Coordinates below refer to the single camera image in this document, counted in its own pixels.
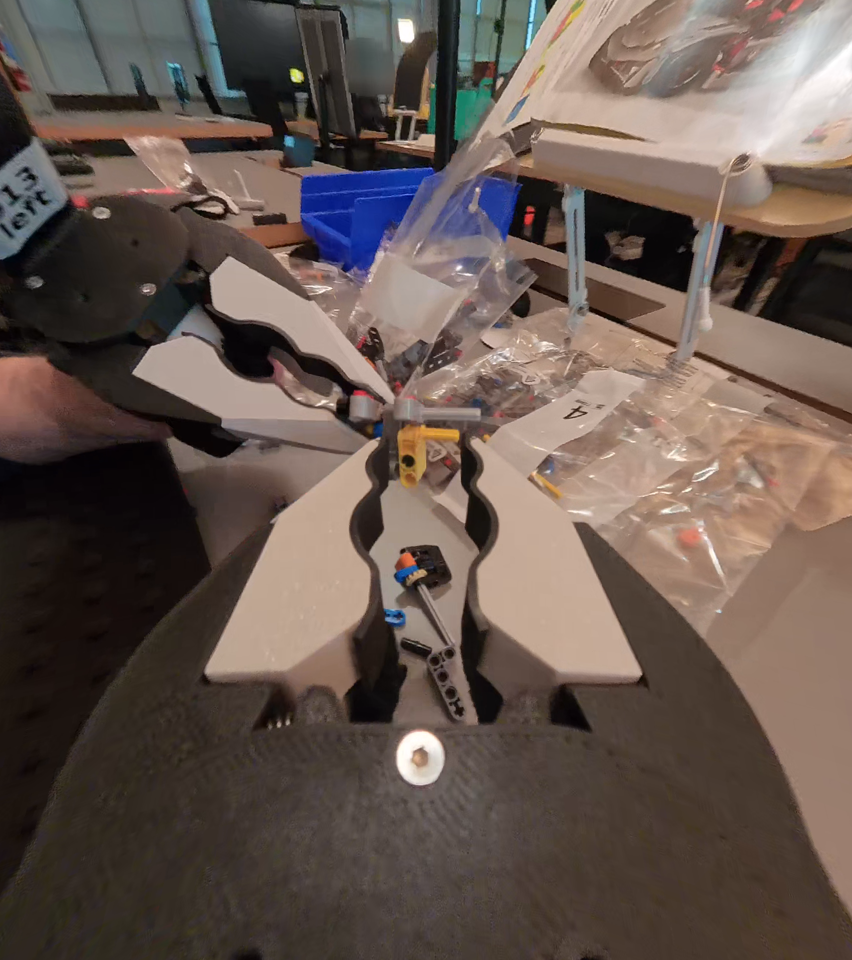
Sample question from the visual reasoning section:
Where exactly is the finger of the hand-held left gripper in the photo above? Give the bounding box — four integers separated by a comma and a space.
132, 333, 368, 456
207, 256, 397, 404

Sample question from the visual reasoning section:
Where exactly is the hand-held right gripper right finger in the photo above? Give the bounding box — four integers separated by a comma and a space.
463, 436, 644, 725

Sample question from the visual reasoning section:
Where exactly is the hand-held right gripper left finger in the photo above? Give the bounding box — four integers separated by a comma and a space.
203, 438, 408, 725

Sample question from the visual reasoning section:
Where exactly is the grey lego axle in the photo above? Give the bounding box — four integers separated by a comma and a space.
417, 585, 458, 652

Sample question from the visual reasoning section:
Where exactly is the black lego beam assembly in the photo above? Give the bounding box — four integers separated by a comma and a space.
393, 543, 453, 590

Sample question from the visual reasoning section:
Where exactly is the yellow and black lego assembly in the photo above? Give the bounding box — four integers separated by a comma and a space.
347, 393, 483, 492

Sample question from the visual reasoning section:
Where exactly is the clear lego parts bag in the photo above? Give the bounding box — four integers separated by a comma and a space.
276, 251, 367, 316

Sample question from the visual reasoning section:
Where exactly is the dark grey lego beam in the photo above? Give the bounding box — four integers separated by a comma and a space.
426, 645, 474, 723

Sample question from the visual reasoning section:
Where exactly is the person's left hand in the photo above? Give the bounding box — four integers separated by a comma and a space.
0, 356, 172, 466

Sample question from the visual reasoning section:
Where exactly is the crumpled clear bag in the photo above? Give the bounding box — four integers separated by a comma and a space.
126, 135, 239, 219

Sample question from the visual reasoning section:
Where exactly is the blue plastic bin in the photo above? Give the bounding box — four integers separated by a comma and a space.
300, 166, 520, 271

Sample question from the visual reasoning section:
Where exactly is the brown background desk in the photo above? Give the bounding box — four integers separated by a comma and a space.
32, 112, 277, 144

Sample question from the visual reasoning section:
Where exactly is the computer monitor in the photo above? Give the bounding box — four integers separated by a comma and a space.
294, 3, 358, 140

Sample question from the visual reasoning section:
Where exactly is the black leaning board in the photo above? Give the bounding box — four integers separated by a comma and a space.
394, 30, 438, 114

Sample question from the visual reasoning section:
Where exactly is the green bag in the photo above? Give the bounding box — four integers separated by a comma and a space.
454, 82, 498, 144

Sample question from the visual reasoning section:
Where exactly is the black metal pole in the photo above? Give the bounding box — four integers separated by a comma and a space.
433, 0, 463, 174

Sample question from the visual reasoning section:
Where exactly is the grey book stand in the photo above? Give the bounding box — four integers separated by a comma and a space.
527, 127, 852, 369

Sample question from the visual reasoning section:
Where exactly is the instruction booklet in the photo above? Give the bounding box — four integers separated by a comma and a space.
486, 0, 852, 166

